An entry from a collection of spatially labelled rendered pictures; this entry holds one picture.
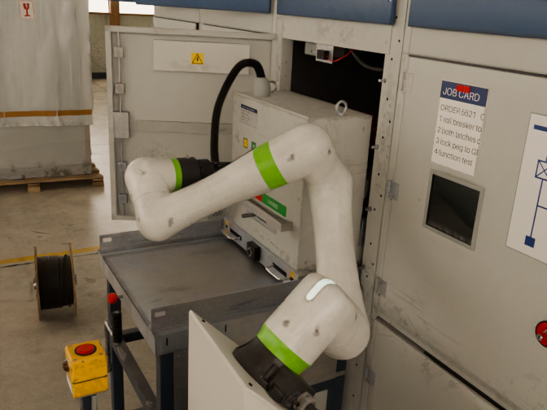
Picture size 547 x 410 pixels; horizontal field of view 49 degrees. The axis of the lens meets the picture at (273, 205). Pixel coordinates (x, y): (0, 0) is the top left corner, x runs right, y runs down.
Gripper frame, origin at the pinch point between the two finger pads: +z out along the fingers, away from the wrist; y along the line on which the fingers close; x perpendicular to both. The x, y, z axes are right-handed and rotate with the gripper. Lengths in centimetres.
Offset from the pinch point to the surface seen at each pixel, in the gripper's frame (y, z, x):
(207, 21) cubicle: -113, 30, 36
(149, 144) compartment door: -70, -11, -8
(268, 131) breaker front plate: -11.9, 8.5, 7.8
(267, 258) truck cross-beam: -5.8, 7.4, -32.8
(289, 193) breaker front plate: 3.2, 8.5, -7.9
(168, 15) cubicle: -164, 30, 37
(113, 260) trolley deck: -34, -35, -38
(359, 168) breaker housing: 10.8, 27.9, 0.1
